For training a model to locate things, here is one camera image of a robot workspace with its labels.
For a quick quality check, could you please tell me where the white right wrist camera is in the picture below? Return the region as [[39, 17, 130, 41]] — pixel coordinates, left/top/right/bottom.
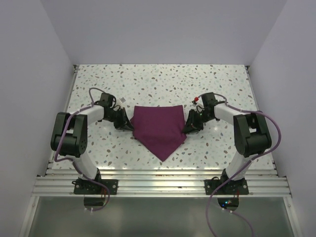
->
[[192, 97, 204, 113]]

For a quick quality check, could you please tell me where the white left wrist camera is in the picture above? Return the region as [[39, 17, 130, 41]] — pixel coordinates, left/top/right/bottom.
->
[[118, 97, 126, 108]]

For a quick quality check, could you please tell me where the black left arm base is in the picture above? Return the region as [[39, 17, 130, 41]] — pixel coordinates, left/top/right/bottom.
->
[[72, 174, 119, 195]]

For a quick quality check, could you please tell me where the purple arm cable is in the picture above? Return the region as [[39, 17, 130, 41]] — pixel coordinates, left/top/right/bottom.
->
[[53, 87, 111, 212], [197, 92, 282, 237]]

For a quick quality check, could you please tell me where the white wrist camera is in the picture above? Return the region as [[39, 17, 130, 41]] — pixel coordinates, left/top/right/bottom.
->
[[118, 97, 126, 108], [192, 97, 204, 113]]

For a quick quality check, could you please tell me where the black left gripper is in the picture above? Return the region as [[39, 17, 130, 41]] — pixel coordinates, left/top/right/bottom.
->
[[105, 107, 134, 131]]

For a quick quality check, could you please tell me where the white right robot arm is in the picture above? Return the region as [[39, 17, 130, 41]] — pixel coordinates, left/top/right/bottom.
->
[[182, 92, 272, 194]]

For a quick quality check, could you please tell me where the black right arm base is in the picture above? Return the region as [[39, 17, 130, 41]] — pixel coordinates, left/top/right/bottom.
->
[[204, 177, 249, 195]]

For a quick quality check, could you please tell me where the purple cloth mat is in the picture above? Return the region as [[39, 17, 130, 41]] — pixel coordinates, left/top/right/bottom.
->
[[131, 105, 187, 162]]

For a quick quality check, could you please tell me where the aluminium rail frame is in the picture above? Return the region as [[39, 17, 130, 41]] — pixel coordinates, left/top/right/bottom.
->
[[32, 64, 293, 198]]

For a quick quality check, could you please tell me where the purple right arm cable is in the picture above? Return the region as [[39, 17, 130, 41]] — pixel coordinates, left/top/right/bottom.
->
[[197, 92, 282, 237]]

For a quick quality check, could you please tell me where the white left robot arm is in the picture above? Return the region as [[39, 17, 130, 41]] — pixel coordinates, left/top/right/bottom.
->
[[50, 91, 134, 194]]

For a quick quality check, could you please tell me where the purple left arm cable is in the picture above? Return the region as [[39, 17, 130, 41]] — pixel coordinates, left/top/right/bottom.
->
[[53, 87, 111, 212]]

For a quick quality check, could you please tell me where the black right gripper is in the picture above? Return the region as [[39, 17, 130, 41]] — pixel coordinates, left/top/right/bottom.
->
[[182, 109, 214, 134]]

